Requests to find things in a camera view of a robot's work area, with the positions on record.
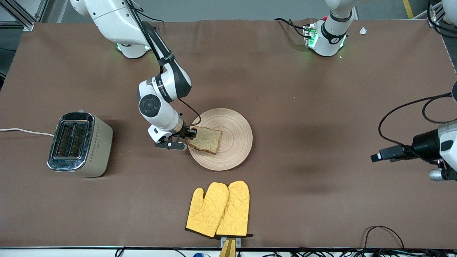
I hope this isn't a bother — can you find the black cable bundle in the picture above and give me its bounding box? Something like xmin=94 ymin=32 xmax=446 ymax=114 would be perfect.
xmin=262 ymin=248 xmax=457 ymax=257

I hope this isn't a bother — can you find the black left base cable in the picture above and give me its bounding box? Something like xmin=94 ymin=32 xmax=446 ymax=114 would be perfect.
xmin=274 ymin=18 xmax=309 ymax=38

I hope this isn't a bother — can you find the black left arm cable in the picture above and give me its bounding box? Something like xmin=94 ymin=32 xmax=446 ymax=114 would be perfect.
xmin=378 ymin=0 xmax=457 ymax=165

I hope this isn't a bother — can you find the aluminium frame profile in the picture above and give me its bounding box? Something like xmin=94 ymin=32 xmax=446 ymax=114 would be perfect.
xmin=427 ymin=0 xmax=447 ymax=28
xmin=0 ymin=0 xmax=49 ymax=32

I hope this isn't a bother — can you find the brown table cover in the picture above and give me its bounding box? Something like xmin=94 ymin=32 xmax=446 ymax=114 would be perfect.
xmin=0 ymin=19 xmax=457 ymax=249

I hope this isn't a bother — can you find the round wooden plate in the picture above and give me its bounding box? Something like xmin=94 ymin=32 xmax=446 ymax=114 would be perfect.
xmin=187 ymin=108 xmax=253 ymax=171

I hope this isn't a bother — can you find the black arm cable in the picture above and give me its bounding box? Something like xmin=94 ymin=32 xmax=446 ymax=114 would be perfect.
xmin=378 ymin=0 xmax=457 ymax=165
xmin=123 ymin=0 xmax=202 ymax=127

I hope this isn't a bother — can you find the cream chrome two-slot toaster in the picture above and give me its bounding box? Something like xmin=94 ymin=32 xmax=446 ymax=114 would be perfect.
xmin=47 ymin=111 xmax=114 ymax=178

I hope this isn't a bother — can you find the yellow quilted oven mitt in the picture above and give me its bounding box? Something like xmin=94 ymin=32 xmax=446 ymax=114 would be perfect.
xmin=185 ymin=182 xmax=229 ymax=238
xmin=215 ymin=180 xmax=253 ymax=238

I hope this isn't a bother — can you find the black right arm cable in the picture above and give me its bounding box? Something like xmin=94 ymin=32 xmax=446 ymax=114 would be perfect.
xmin=123 ymin=0 xmax=202 ymax=127

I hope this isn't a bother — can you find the brown bread slice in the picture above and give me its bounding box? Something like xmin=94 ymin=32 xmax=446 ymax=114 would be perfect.
xmin=188 ymin=126 xmax=222 ymax=155

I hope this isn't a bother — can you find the white toaster power cord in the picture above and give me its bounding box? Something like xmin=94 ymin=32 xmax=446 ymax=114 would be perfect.
xmin=0 ymin=128 xmax=55 ymax=137

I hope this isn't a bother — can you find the black right base cable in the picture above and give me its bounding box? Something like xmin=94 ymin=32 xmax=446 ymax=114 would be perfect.
xmin=141 ymin=12 xmax=165 ymax=24

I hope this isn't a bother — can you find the yellow wooden stand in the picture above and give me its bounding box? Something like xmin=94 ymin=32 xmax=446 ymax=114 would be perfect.
xmin=219 ymin=239 xmax=237 ymax=257

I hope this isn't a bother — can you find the black base cable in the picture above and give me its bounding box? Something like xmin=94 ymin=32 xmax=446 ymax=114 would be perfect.
xmin=141 ymin=12 xmax=165 ymax=24
xmin=274 ymin=18 xmax=309 ymax=38

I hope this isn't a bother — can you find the looped black cable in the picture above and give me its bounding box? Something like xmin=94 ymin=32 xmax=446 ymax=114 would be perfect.
xmin=363 ymin=225 xmax=405 ymax=250

